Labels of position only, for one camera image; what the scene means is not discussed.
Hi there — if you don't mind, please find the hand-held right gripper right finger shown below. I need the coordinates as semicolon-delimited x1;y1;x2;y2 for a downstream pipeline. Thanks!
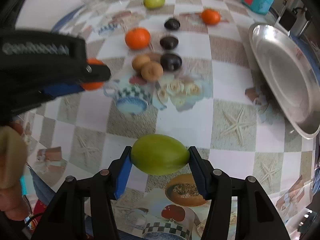
188;146;292;240

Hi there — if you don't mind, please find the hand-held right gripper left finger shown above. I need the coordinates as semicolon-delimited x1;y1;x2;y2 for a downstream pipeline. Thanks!
31;145;133;240

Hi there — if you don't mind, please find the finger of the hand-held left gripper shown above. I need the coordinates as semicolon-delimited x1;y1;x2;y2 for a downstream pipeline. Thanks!
41;82;85;100
85;62;112;83

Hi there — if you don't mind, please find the brown kiwi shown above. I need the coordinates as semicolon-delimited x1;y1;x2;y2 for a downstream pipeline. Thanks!
132;55;151;72
141;62;163;82

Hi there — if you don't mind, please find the large green jujube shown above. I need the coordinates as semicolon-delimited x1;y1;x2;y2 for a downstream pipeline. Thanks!
130;134;190;176

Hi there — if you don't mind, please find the dark purple plum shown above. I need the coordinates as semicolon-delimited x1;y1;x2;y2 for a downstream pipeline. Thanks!
160;53;182;71
164;18;180;30
160;36;179;50

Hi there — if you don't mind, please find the round steel plate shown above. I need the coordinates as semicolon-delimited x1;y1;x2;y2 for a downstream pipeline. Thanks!
248;23;320;140

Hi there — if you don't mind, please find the person's left hand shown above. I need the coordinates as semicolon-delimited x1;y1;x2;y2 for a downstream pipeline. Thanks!
0;120;32;222

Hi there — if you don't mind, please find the orange mandarin with leaf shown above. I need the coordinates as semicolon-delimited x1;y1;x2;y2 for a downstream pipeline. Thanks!
201;9;221;25

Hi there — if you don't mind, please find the black power adapter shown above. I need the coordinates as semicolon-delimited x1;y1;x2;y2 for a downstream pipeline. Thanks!
280;10;295;29

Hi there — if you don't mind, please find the steel thermos flask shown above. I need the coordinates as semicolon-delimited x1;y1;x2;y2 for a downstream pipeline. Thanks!
285;0;313;37

